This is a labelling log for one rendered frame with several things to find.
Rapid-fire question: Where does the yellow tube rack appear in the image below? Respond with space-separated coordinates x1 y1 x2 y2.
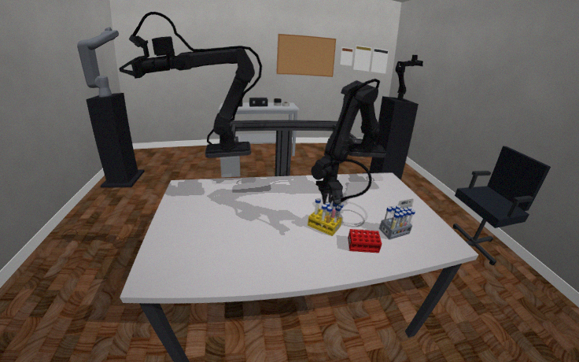
308 209 342 236

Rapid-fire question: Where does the red rack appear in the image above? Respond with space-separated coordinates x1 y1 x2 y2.
348 229 382 253

